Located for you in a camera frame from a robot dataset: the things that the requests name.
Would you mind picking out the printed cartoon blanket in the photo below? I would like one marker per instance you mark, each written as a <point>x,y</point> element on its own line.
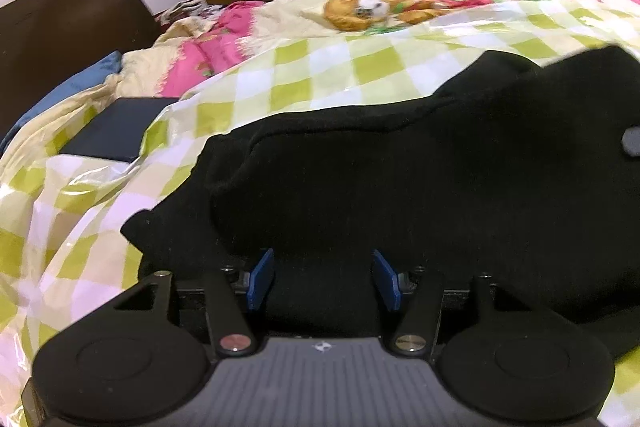
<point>380,2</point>

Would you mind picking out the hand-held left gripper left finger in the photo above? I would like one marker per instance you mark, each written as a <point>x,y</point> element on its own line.
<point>261,279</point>

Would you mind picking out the blue pillow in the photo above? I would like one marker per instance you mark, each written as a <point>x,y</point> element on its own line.
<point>65,87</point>

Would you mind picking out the dark brown headboard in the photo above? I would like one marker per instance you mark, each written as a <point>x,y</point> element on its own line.
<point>55,42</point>

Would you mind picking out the black pants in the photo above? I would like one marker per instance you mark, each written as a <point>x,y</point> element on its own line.
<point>400,177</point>

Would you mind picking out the dark flat box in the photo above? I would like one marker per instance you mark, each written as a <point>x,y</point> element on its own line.
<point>120,127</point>

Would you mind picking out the black and white striped cloth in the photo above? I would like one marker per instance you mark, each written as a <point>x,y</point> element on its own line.
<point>187,7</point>

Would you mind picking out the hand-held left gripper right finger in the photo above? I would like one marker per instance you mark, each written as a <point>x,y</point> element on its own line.
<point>386,279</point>

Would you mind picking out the green checked plastic sheet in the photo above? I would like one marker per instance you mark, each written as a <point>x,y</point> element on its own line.
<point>125,207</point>

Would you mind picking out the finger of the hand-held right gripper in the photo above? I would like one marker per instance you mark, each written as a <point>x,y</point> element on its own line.
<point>631,140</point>

